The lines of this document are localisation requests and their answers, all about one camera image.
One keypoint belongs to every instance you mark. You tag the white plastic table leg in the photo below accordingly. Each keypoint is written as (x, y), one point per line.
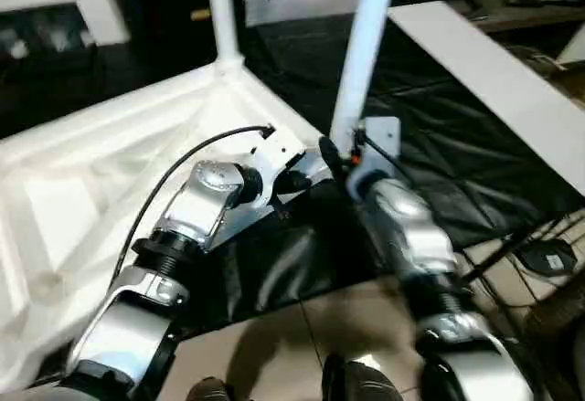
(224, 17)
(361, 54)

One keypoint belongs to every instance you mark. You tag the white plastic table top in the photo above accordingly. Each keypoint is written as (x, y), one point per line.
(91, 145)

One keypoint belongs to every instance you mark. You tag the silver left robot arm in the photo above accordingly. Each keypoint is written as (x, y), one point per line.
(205, 200)

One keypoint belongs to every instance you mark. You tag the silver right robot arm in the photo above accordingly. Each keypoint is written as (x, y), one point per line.
(420, 236)

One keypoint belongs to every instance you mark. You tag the white flat board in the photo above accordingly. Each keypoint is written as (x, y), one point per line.
(480, 77)

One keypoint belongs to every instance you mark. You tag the black stand leg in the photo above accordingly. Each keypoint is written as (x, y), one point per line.
(493, 259)

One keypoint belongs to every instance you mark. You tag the small tan label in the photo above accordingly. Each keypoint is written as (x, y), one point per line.
(199, 15)

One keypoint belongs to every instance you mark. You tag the black remote control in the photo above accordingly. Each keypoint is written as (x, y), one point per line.
(535, 2)

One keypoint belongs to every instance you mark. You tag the white flat box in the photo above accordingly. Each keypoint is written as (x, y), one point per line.
(573, 45)

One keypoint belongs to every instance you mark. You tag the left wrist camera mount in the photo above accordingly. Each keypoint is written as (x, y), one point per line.
(279, 150)

